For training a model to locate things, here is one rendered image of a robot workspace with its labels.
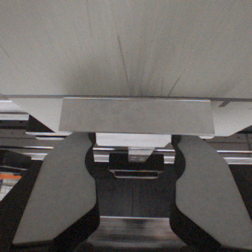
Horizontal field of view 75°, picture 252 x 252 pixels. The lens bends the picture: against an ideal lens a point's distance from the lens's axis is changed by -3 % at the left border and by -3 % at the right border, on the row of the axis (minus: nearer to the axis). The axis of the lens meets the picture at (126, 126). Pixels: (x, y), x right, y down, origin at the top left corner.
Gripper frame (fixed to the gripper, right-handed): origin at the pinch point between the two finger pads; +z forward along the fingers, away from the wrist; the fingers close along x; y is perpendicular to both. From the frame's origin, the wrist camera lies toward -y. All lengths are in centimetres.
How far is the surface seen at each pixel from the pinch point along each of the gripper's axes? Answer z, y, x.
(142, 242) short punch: -2.9, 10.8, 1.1
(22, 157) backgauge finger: 21.7, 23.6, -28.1
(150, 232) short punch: -2.0, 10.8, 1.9
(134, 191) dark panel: 32, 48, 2
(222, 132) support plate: 3.3, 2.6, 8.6
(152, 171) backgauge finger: 15.4, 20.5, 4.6
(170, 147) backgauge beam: 23.2, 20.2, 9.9
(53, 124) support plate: 2.4, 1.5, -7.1
